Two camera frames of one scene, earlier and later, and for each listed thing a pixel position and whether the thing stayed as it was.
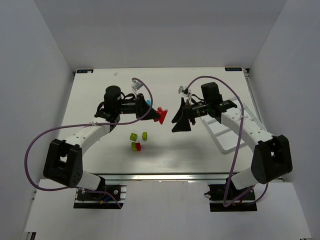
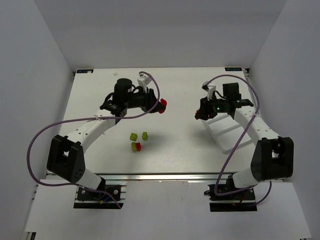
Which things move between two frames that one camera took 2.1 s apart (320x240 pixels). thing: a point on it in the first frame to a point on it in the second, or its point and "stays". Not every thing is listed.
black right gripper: [188, 113] to [206, 108]
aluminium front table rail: [164, 177] stays
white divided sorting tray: [225, 137] stays
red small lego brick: [138, 146] stays
